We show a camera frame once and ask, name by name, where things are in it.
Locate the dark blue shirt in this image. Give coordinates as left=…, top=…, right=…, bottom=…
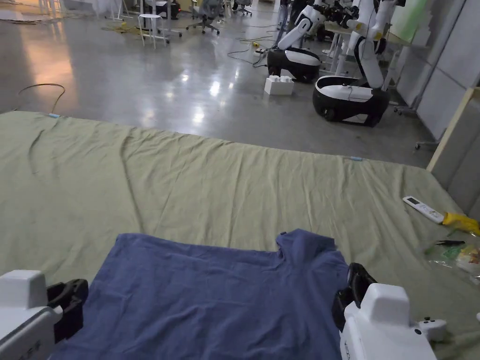
left=50, top=228, right=352, bottom=360

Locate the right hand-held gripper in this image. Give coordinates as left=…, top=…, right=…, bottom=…
left=331, top=262, right=438, bottom=360

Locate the yellow bag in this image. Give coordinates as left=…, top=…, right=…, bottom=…
left=442, top=212, right=480, bottom=237

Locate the grey office chair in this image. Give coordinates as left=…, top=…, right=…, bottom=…
left=186, top=0, right=222, bottom=36

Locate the wooden frame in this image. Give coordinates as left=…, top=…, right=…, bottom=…
left=427, top=86, right=480, bottom=174

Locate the white remote control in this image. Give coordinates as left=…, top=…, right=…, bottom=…
left=403, top=195, right=446, bottom=225

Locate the black office chair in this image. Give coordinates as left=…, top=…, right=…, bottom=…
left=232, top=0, right=254, bottom=17

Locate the white table on wheels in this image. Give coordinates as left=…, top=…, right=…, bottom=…
left=142, top=0, right=183, bottom=43

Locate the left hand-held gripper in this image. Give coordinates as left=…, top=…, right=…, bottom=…
left=0, top=270, right=90, bottom=360

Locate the bed with pale green sheet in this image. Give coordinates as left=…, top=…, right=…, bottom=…
left=0, top=110, right=480, bottom=360

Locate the white hand controller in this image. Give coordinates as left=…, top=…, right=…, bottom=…
left=417, top=316, right=449, bottom=343

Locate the white foam block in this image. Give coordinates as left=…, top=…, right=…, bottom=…
left=264, top=75, right=295, bottom=97

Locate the clear plastic bag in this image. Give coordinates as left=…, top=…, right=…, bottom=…
left=424, top=239, right=480, bottom=286

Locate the yellow cable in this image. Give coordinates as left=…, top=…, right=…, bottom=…
left=18, top=82, right=67, bottom=114
left=99, top=22, right=146, bottom=39

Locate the white robot with black base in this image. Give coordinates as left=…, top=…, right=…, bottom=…
left=313, top=0, right=395, bottom=128
left=266, top=3, right=331, bottom=84

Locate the white stool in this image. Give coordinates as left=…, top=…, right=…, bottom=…
left=137, top=14, right=168, bottom=50

